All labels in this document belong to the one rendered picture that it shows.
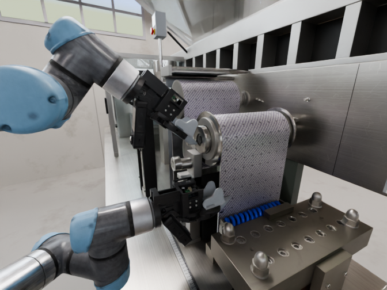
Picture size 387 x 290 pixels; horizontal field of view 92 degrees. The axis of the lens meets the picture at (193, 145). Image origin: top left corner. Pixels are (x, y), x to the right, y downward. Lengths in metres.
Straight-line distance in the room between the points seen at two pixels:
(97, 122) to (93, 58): 3.19
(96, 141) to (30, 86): 3.38
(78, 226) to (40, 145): 3.27
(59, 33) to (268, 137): 0.50
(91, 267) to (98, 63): 0.40
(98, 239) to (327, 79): 0.68
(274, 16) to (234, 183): 0.59
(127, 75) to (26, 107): 0.20
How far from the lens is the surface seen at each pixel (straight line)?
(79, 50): 0.41
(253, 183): 0.57
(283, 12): 0.81
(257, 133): 0.52
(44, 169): 3.77
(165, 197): 0.43
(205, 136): 0.46
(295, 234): 0.58
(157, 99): 0.44
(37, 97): 0.27
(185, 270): 0.62
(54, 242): 0.56
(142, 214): 0.42
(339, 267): 0.58
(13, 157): 3.76
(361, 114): 0.62
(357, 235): 0.66
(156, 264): 0.64
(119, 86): 0.41
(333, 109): 0.64
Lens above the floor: 1.38
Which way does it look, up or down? 17 degrees down
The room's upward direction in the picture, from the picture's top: straight up
